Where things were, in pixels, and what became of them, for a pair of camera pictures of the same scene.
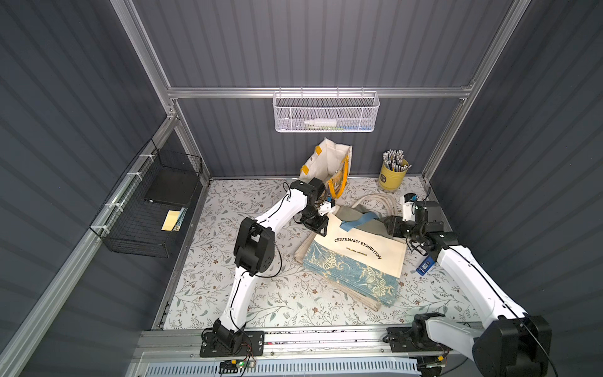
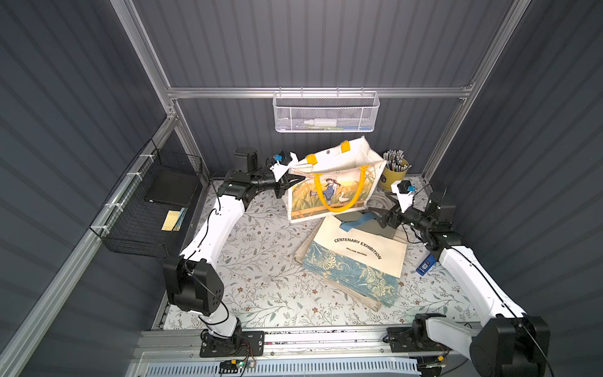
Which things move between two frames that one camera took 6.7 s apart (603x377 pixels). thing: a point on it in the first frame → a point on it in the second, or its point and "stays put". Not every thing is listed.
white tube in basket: [321, 122] stays put
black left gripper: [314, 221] → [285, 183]
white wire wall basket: [325, 111] stays put
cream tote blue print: [370, 281] stays put
